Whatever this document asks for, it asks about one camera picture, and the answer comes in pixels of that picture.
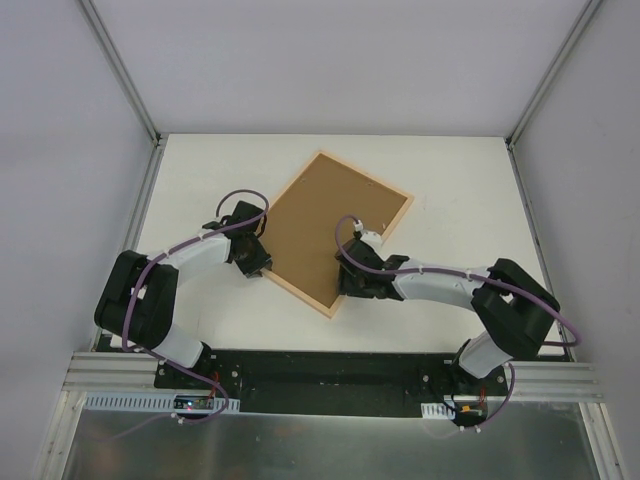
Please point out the right aluminium corner post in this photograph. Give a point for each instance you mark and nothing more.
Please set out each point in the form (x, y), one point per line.
(578, 29)

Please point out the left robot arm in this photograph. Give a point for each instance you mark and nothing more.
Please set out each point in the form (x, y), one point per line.
(138, 300)

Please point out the aluminium corner post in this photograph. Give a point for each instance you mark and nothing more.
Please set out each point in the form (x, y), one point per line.
(578, 29)
(106, 44)

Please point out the left cable duct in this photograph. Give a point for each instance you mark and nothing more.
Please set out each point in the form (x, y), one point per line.
(160, 403)

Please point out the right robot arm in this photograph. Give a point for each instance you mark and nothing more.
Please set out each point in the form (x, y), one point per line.
(516, 312)

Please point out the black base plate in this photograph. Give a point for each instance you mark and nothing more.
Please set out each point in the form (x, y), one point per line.
(387, 385)

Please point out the right cable duct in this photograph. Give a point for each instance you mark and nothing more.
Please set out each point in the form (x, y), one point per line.
(437, 411)

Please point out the brown cardboard backing board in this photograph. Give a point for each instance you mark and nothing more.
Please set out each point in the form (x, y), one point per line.
(330, 230)

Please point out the light wooden picture frame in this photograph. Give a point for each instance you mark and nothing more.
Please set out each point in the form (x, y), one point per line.
(300, 292)

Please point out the left aluminium corner post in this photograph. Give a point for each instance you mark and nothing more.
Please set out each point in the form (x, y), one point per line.
(106, 44)

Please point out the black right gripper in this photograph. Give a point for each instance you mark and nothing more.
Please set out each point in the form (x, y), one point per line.
(348, 282)

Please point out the cable duct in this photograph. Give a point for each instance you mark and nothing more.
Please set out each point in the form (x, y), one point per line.
(437, 411)
(160, 403)

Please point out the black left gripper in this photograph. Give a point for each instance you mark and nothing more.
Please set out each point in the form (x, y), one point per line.
(255, 263)

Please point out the aluminium front rail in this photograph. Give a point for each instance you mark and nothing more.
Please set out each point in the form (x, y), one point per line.
(549, 379)

